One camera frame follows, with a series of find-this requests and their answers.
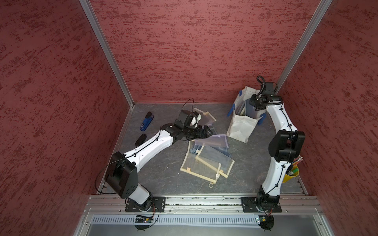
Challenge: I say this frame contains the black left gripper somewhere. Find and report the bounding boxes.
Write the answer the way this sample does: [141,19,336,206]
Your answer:
[183,125,213,140]

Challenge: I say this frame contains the yellow trimmed mesh pouch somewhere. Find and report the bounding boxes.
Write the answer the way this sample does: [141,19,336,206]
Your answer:
[235,100,246,116]

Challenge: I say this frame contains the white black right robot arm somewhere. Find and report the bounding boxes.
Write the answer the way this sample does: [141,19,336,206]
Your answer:
[249,75,305,212]

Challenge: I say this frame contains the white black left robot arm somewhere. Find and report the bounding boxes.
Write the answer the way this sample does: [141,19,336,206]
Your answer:
[104,110,213,212]

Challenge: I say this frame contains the large blue mesh pouch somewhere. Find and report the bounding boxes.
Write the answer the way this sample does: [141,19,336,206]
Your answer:
[244,99,260,120]

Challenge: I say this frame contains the far yellow trimmed pouch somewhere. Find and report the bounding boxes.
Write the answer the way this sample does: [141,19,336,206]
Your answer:
[194,108,216,126]

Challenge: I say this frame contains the small purple mesh pouch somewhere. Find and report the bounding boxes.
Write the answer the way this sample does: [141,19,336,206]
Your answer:
[195,134,229,148]

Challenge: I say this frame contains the large yellow trimmed pouch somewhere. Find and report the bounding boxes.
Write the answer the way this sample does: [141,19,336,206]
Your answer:
[180,152,221,184]

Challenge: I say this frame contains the blue black stapler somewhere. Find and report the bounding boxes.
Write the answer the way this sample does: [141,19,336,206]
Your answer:
[140,112,154,131]

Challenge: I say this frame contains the small black box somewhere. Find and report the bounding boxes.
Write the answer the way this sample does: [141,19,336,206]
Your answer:
[135,133,147,147]

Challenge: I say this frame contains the white canvas bag blue handles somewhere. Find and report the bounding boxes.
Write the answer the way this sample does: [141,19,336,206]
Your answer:
[226,86,266,143]

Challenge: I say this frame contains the aluminium right corner post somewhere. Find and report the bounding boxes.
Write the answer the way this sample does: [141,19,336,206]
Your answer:
[276,0,333,93]

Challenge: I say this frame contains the aluminium corner post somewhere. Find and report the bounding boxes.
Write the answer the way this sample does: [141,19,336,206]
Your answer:
[79,0,135,108]
[276,0,333,93]

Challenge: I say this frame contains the aluminium front rail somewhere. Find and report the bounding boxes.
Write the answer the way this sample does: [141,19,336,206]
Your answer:
[84,194,324,215]

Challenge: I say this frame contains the aluminium left corner post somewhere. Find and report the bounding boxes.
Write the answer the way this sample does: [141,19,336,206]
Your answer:
[79,0,135,108]

